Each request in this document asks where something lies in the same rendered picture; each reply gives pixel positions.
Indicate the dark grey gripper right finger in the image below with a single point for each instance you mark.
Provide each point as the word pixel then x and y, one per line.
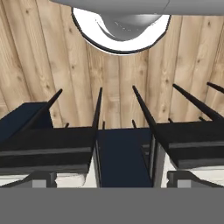
pixel 178 175

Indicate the black stool with spiked legs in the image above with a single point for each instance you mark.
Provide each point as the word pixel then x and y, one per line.
pixel 49 148
pixel 192 143

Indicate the white round black-rimmed disc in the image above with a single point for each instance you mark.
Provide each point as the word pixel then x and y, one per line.
pixel 122 32

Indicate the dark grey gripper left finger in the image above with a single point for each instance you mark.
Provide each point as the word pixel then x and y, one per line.
pixel 43 176

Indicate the dark navy stool seat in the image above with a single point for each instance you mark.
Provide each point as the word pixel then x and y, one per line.
pixel 20 119
pixel 124 157

